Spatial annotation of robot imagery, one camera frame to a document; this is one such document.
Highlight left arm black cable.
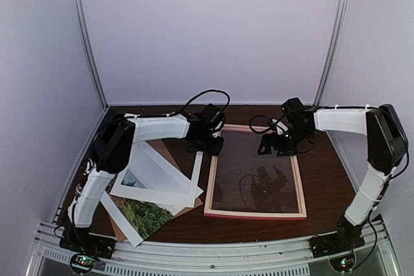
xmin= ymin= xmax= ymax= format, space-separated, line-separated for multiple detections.
xmin=168 ymin=89 xmax=231 ymax=118

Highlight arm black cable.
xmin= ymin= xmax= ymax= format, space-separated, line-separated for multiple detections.
xmin=248 ymin=114 xmax=279 ymax=134
xmin=168 ymin=89 xmax=231 ymax=118

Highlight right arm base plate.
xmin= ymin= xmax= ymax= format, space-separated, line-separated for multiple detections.
xmin=309 ymin=233 xmax=365 ymax=258

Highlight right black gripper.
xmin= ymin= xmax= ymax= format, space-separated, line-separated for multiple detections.
xmin=258 ymin=124 xmax=313 ymax=156

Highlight aluminium corner post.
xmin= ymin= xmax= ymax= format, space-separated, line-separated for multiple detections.
xmin=313 ymin=0 xmax=349 ymax=105
xmin=74 ymin=0 xmax=108 ymax=109

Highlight left aluminium corner post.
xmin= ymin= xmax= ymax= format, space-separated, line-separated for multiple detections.
xmin=74 ymin=0 xmax=108 ymax=109

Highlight aluminium front rail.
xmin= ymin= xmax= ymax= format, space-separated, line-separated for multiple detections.
xmin=23 ymin=220 xmax=402 ymax=275

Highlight clear acrylic sheet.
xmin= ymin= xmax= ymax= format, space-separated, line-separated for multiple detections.
xmin=210 ymin=129 xmax=301 ymax=214

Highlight white mat board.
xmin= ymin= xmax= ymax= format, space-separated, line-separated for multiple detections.
xmin=110 ymin=142 xmax=203 ymax=207

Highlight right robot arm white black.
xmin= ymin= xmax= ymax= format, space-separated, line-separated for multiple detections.
xmin=257 ymin=98 xmax=409 ymax=251

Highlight landscape photo print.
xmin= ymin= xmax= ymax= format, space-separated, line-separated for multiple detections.
xmin=100 ymin=146 xmax=204 ymax=248

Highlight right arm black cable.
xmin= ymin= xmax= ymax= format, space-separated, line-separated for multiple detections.
xmin=248 ymin=114 xmax=279 ymax=134

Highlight brown backing board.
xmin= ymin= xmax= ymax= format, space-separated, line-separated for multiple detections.
xmin=106 ymin=140 xmax=204 ymax=243

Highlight right aluminium corner post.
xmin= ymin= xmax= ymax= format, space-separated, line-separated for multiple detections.
xmin=313 ymin=0 xmax=349 ymax=105

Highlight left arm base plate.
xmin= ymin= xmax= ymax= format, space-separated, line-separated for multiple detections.
xmin=59 ymin=235 xmax=116 ymax=259

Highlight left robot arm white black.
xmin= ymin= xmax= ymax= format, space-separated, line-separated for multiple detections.
xmin=62 ymin=104 xmax=225 ymax=253

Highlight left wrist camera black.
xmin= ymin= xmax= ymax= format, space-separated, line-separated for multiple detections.
xmin=201 ymin=103 xmax=225 ymax=134

